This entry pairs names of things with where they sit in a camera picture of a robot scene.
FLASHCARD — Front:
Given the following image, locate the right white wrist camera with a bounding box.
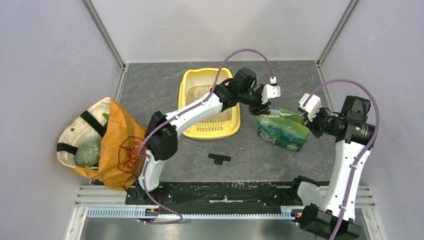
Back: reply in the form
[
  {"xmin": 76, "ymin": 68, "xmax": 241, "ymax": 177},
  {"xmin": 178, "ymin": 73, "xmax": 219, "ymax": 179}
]
[{"xmin": 298, "ymin": 93, "xmax": 322, "ymax": 122}]

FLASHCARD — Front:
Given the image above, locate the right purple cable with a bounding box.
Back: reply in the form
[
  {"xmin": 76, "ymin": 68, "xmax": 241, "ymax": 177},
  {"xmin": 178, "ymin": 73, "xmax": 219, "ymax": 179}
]
[{"xmin": 301, "ymin": 78, "xmax": 381, "ymax": 240}]

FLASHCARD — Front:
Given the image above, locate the green round melon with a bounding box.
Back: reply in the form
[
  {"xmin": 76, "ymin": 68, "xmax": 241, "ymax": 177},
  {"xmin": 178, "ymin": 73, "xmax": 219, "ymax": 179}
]
[{"xmin": 75, "ymin": 140, "xmax": 101, "ymax": 168}]

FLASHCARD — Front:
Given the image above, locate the yellow litter box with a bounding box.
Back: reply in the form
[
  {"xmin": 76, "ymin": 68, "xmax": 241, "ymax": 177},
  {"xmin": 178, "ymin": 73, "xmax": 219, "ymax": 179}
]
[{"xmin": 178, "ymin": 67, "xmax": 241, "ymax": 140}]

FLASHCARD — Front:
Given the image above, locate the slotted cable duct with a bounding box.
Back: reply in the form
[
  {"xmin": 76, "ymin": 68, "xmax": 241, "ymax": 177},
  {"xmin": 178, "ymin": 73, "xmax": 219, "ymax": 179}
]
[{"xmin": 86, "ymin": 207, "xmax": 296, "ymax": 220}]

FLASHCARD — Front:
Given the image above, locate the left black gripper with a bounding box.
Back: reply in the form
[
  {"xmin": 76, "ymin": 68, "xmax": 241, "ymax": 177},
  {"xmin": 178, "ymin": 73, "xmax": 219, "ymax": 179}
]
[{"xmin": 238, "ymin": 85, "xmax": 272, "ymax": 117}]

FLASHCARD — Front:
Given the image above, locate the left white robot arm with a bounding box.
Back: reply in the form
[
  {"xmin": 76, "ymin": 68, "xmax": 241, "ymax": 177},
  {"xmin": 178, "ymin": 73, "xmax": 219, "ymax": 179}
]
[{"xmin": 137, "ymin": 67, "xmax": 281, "ymax": 204}]

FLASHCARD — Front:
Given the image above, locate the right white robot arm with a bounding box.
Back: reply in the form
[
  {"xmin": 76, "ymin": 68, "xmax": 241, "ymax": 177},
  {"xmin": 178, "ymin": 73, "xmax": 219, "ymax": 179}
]
[{"xmin": 288, "ymin": 93, "xmax": 375, "ymax": 240}]

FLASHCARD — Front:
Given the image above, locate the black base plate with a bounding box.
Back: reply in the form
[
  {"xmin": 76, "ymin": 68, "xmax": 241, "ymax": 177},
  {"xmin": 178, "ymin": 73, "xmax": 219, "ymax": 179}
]
[{"xmin": 125, "ymin": 180, "xmax": 323, "ymax": 216}]

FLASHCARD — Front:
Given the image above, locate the aluminium frame rail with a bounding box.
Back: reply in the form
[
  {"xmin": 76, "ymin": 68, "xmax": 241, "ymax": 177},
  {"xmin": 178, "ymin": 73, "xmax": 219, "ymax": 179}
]
[{"xmin": 74, "ymin": 185, "xmax": 376, "ymax": 209}]

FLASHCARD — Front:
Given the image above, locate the green litter bag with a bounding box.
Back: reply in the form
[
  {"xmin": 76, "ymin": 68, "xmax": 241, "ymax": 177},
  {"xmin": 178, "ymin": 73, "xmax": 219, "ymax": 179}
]
[{"xmin": 256, "ymin": 108, "xmax": 310, "ymax": 152}]

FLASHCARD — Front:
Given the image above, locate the orange tote bag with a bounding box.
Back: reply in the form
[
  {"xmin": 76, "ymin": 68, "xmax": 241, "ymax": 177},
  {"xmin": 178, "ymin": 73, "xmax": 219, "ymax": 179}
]
[{"xmin": 56, "ymin": 97, "xmax": 147, "ymax": 191}]

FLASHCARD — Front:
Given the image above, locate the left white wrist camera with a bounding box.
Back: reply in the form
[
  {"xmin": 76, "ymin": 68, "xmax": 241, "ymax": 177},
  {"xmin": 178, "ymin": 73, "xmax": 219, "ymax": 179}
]
[{"xmin": 261, "ymin": 76, "xmax": 281, "ymax": 104}]

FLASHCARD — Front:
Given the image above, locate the black plastic clip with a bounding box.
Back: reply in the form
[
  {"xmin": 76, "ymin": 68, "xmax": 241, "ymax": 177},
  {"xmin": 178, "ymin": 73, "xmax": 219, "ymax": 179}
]
[{"xmin": 208, "ymin": 153, "xmax": 231, "ymax": 165}]

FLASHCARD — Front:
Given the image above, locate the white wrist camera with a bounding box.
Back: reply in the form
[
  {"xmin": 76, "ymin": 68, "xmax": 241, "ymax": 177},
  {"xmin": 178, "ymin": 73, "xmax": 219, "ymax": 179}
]
[
  {"xmin": 298, "ymin": 93, "xmax": 322, "ymax": 122},
  {"xmin": 261, "ymin": 76, "xmax": 281, "ymax": 104}
]

